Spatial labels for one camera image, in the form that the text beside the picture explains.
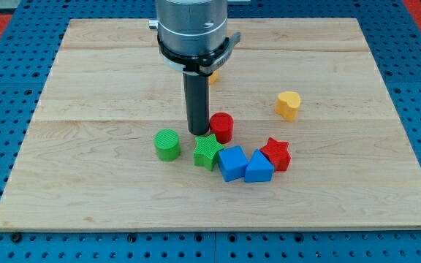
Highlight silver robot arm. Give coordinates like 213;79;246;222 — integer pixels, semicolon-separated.
148;0;232;76

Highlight red cylinder block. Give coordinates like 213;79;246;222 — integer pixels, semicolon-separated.
210;112;234;144

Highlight green star block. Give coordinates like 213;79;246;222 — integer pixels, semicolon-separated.
193;134;224;171

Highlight blue cube block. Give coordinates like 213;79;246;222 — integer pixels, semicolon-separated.
219;145;249;182

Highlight green cylinder block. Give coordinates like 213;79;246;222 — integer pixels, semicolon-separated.
153;129;181;161

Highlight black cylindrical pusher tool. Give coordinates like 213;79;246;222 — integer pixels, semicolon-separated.
183;74;209;136

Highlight yellow block behind tool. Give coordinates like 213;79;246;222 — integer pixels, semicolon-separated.
208;71;219;85

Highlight blue triangle block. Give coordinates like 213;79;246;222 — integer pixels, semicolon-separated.
244;150;274;183

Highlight red star block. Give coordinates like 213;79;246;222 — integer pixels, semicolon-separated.
259;137;292;171

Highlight yellow heart block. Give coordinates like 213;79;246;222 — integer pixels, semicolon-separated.
275;91;301;121

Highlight wooden board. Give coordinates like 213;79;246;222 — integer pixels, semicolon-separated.
0;18;421;232

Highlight black clamp ring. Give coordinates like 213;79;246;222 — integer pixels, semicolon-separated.
156;31;242;77

